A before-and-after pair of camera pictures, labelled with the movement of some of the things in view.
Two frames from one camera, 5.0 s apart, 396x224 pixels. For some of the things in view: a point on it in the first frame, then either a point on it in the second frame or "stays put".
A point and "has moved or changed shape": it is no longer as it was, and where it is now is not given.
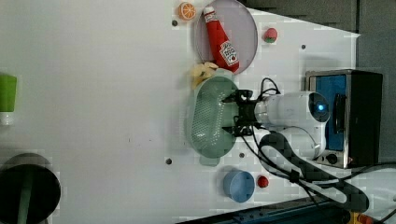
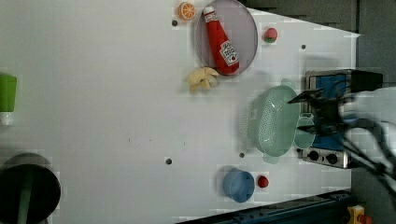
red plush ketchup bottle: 222,48 stays put
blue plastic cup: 239,186 stays put
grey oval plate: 238,23 stays put
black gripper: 245,121 to 328,118
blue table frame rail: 322,211 stays put
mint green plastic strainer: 206,115 has moved or changed shape
